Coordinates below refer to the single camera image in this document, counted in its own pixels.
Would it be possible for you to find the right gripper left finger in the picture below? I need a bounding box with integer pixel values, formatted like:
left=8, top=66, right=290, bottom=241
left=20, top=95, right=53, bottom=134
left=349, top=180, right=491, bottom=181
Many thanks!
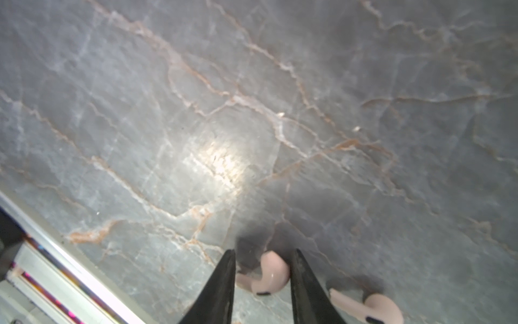
left=179, top=249, right=236, bottom=324

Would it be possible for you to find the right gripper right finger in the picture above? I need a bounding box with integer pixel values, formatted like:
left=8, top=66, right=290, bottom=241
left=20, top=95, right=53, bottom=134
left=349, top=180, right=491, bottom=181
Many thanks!
left=290, top=249, right=346, bottom=324

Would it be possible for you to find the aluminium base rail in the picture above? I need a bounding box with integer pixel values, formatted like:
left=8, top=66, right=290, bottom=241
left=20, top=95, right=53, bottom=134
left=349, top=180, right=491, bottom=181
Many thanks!
left=1, top=189, right=154, bottom=323

